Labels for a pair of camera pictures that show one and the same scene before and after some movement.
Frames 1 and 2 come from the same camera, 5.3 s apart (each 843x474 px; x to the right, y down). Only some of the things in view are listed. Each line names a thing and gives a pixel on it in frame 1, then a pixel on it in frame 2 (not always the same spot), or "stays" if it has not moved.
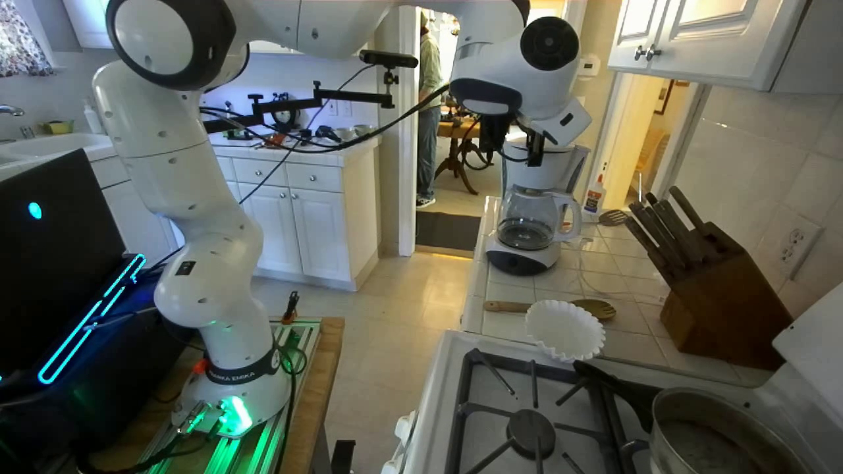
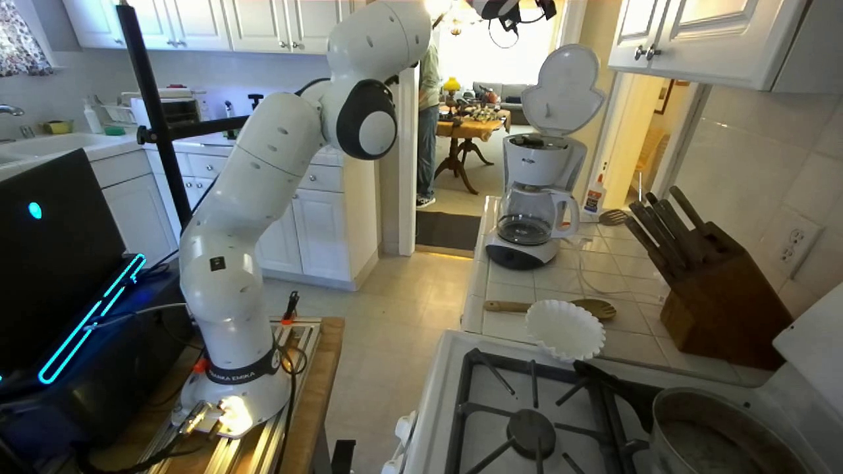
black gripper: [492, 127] to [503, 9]
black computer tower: [80, 329] stays
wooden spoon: [603, 309] stays
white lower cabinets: [316, 215] stays
